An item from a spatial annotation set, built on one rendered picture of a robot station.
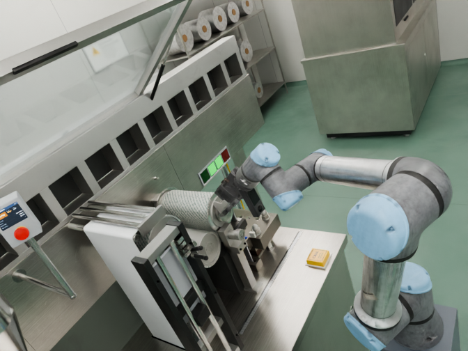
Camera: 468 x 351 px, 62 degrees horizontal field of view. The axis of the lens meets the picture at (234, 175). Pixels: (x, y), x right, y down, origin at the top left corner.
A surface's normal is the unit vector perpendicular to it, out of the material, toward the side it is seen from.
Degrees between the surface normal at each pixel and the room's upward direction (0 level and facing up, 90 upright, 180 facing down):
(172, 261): 90
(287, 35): 90
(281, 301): 0
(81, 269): 90
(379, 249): 82
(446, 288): 0
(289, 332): 0
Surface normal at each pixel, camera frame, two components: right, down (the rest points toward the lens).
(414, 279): -0.22, -0.88
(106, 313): 0.80, 0.02
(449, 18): -0.50, 0.57
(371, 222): -0.81, 0.41
